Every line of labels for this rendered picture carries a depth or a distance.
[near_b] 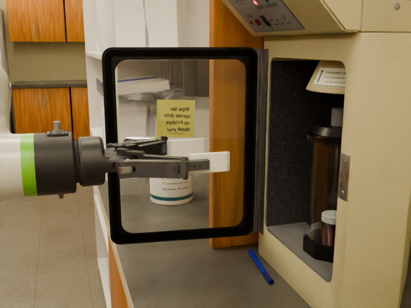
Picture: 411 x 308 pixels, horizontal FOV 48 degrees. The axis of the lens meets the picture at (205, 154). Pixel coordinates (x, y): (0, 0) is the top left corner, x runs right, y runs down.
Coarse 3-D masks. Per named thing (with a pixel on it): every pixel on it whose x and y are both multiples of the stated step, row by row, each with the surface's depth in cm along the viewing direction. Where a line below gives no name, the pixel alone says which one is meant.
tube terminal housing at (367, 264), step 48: (384, 0) 64; (288, 48) 84; (336, 48) 69; (384, 48) 65; (384, 96) 67; (384, 144) 69; (384, 192) 71; (336, 240) 73; (384, 240) 73; (336, 288) 74; (384, 288) 75
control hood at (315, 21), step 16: (224, 0) 88; (288, 0) 68; (304, 0) 64; (320, 0) 61; (336, 0) 62; (352, 0) 62; (240, 16) 88; (304, 16) 68; (320, 16) 65; (336, 16) 62; (352, 16) 63; (256, 32) 89; (272, 32) 83; (288, 32) 78; (304, 32) 73; (320, 32) 69; (336, 32) 66
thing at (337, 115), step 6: (336, 108) 81; (342, 108) 81; (336, 114) 80; (342, 114) 80; (336, 120) 81; (342, 120) 80; (318, 126) 81; (324, 126) 80; (330, 126) 80; (336, 126) 80; (318, 132) 80; (324, 132) 79; (330, 132) 79; (336, 132) 78
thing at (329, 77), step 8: (320, 64) 80; (328, 64) 78; (336, 64) 76; (320, 72) 79; (328, 72) 77; (336, 72) 76; (344, 72) 75; (312, 80) 81; (320, 80) 78; (328, 80) 76; (336, 80) 75; (344, 80) 75; (312, 88) 80; (320, 88) 77; (328, 88) 76; (336, 88) 75; (344, 88) 74
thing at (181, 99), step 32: (128, 64) 89; (160, 64) 90; (192, 64) 91; (224, 64) 92; (128, 96) 90; (160, 96) 91; (192, 96) 92; (224, 96) 93; (128, 128) 91; (160, 128) 92; (192, 128) 94; (224, 128) 95; (128, 192) 94; (160, 192) 95; (192, 192) 97; (224, 192) 98; (128, 224) 96; (160, 224) 97; (192, 224) 98; (224, 224) 100
